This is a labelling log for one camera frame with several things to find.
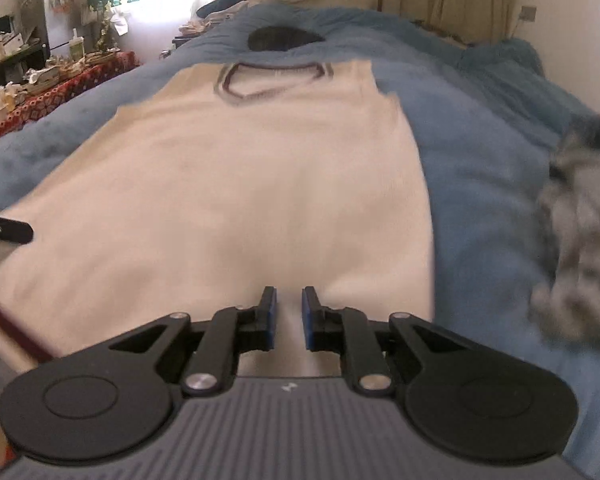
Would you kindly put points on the wall socket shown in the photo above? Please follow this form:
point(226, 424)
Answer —
point(529, 13)

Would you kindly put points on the dark patterned pillow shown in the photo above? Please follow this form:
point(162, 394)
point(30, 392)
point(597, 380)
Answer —
point(440, 34)

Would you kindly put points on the black shelf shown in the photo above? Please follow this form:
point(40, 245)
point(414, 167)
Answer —
point(10, 60)

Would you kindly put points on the dark wooden nightstand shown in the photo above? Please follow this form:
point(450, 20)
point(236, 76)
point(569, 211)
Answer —
point(185, 37)

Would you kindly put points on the green drink cup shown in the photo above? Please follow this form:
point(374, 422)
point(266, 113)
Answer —
point(76, 47)

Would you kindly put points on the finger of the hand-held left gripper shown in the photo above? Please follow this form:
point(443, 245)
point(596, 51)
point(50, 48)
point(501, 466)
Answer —
point(10, 230)

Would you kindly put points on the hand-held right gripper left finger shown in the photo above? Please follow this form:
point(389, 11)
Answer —
point(271, 317)

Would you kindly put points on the cream knit vest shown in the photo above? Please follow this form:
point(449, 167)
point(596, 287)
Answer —
point(230, 185)

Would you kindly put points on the blue fleece blanket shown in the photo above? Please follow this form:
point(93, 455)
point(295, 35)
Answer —
point(480, 185)

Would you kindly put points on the dark navy pillow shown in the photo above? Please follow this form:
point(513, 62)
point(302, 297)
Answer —
point(220, 6)

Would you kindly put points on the grey refrigerator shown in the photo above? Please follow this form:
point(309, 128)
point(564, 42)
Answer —
point(35, 5)

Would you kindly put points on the small decorated tree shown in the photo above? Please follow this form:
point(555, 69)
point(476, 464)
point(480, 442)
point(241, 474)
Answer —
point(112, 25)

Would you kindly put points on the grey sweater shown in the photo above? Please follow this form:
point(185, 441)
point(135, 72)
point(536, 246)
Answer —
point(580, 235)

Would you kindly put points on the red patterned side table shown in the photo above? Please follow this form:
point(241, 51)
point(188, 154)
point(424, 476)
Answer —
point(55, 100)

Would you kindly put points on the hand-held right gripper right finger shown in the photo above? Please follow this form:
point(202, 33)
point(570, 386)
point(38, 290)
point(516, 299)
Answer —
point(307, 317)

